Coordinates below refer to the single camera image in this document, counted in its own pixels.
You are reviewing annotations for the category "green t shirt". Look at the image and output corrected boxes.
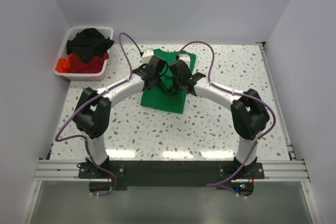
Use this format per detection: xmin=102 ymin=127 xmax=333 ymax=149
xmin=141 ymin=49 xmax=196 ymax=114

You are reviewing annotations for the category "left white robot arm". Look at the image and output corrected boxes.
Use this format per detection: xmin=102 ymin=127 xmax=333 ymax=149
xmin=72 ymin=56 xmax=168 ymax=178

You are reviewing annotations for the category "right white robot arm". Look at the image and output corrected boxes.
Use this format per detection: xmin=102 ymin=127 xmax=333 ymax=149
xmin=169 ymin=59 xmax=270 ymax=178

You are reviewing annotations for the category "red t shirt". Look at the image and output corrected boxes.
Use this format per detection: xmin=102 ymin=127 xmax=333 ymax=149
xmin=64 ymin=52 xmax=109 ymax=73

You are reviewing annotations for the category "black t shirt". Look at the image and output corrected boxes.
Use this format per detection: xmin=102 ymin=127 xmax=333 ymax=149
xmin=66 ymin=28 xmax=114 ymax=63

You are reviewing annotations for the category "orange t shirt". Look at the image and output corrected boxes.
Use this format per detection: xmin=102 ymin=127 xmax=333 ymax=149
xmin=55 ymin=55 xmax=71 ymax=73

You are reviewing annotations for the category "white laundry basket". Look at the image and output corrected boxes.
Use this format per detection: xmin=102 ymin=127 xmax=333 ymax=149
xmin=54 ymin=26 xmax=114 ymax=81

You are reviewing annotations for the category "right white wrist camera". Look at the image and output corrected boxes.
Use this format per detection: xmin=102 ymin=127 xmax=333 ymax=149
xmin=177 ymin=54 xmax=191 ymax=68

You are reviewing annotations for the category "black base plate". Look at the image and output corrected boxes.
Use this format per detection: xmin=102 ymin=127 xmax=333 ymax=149
xmin=78 ymin=158 xmax=263 ymax=191

